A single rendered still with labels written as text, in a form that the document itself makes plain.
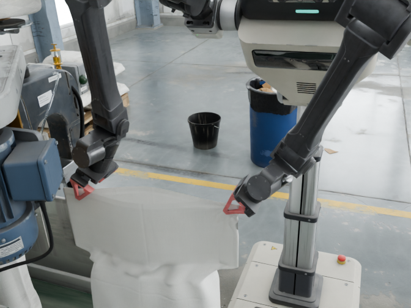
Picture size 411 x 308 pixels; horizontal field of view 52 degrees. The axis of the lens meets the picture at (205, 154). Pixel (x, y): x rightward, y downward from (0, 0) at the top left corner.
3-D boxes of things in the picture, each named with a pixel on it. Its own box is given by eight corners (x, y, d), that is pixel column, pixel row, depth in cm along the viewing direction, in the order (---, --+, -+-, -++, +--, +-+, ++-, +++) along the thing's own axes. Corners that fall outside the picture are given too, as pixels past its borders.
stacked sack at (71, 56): (115, 63, 461) (113, 50, 455) (92, 74, 425) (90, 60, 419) (63, 60, 483) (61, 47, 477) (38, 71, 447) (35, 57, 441)
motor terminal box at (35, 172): (68, 186, 89) (57, 136, 84) (57, 214, 80) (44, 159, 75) (28, 189, 89) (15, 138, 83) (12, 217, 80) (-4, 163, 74)
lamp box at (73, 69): (88, 91, 130) (84, 62, 126) (79, 96, 127) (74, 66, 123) (68, 90, 133) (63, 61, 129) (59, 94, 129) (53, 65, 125)
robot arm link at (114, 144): (126, 137, 110) (110, 124, 111) (109, 146, 104) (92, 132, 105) (117, 156, 114) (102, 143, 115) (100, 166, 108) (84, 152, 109)
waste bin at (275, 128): (308, 148, 367) (314, 75, 338) (298, 176, 325) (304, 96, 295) (254, 142, 383) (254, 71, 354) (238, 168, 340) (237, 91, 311)
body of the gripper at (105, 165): (74, 172, 111) (82, 152, 107) (96, 155, 120) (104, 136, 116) (95, 186, 111) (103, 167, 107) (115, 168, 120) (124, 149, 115)
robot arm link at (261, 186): (318, 159, 94) (288, 134, 96) (300, 172, 84) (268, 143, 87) (288, 195, 100) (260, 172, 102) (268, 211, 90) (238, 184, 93)
